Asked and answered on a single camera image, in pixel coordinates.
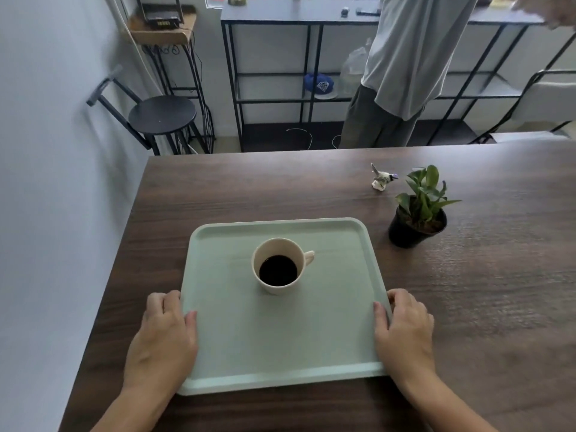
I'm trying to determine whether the person's left hand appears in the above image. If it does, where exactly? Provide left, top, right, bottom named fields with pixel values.
left=122, top=290, right=199, bottom=395

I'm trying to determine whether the person's right hand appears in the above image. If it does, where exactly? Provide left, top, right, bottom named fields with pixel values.
left=373, top=289, right=436, bottom=392

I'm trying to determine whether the pale green serving tray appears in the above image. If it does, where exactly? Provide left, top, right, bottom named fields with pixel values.
left=176, top=217, right=391, bottom=396

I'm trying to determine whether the person's right forearm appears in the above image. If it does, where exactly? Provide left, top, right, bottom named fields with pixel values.
left=398, top=371, right=500, bottom=432

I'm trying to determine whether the person's left forearm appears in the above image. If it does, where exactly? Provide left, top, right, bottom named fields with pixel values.
left=90, top=382, right=181, bottom=432

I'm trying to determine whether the black coffee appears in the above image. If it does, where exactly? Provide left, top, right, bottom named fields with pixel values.
left=259, top=255, right=299, bottom=287

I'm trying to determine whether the cream coffee cup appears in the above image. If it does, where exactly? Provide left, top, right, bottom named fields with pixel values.
left=251, top=238, right=316, bottom=296

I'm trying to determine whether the green plant in black pot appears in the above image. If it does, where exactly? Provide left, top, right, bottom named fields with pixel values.
left=388, top=165, right=462, bottom=249

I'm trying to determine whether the small ceramic bird figurine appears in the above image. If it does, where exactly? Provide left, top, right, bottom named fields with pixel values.
left=370, top=163, right=400, bottom=192

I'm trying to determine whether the black round stool chair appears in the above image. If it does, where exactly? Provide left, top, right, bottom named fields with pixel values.
left=86, top=65, right=216, bottom=156

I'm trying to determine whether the blue cap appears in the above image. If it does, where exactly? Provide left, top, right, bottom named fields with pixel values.
left=303, top=73, right=338, bottom=100

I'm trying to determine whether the clear plastic bag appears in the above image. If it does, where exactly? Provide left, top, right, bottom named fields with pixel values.
left=338, top=39, right=373, bottom=98

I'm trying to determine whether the black metal shelf unit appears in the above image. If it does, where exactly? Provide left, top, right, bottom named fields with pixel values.
left=220, top=0, right=576, bottom=153

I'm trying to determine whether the wooden side stand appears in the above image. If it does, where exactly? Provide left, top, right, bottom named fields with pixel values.
left=128, top=4, right=216, bottom=154

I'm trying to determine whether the black router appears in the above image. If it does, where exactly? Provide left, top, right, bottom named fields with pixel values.
left=136, top=0, right=182, bottom=30

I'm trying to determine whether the white cable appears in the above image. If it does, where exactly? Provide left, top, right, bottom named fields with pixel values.
left=286, top=127, right=343, bottom=150

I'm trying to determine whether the white chair with black frame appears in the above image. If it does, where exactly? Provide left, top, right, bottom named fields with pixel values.
left=468, top=69, right=576, bottom=145

